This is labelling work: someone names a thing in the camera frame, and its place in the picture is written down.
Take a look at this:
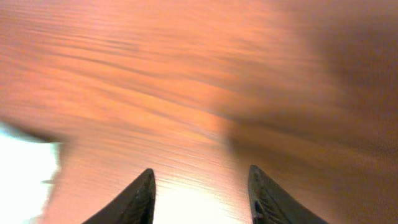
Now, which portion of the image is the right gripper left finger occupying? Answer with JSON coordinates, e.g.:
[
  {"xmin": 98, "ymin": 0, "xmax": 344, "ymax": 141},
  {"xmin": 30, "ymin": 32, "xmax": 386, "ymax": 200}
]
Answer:
[{"xmin": 83, "ymin": 169, "xmax": 156, "ymax": 224}]

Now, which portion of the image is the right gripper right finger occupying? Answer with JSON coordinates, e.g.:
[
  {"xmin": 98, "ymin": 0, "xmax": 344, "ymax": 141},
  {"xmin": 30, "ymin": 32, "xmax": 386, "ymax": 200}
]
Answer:
[{"xmin": 248, "ymin": 165, "xmax": 327, "ymax": 224}]

